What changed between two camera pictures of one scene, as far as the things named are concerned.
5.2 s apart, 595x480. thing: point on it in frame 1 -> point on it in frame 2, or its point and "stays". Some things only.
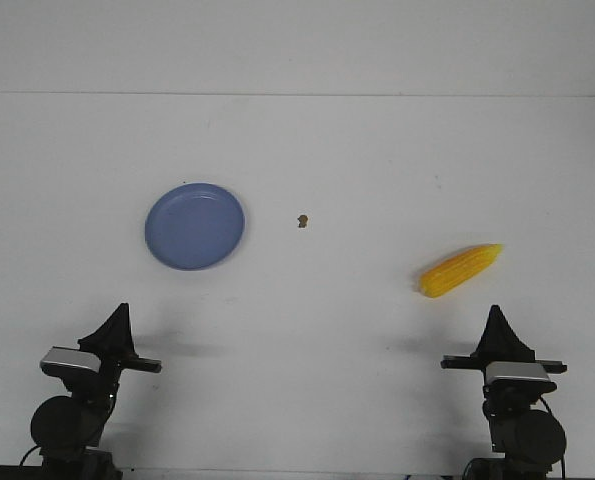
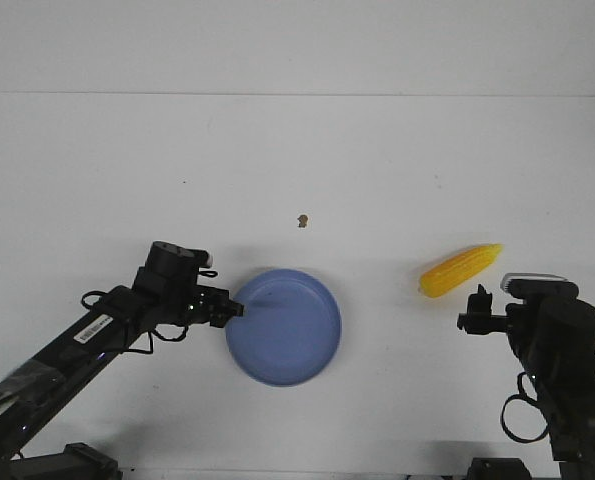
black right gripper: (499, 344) -> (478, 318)
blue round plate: (194, 226) -> (291, 328)
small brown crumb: (303, 219) stays
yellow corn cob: (452, 273) stays
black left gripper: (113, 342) -> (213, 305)
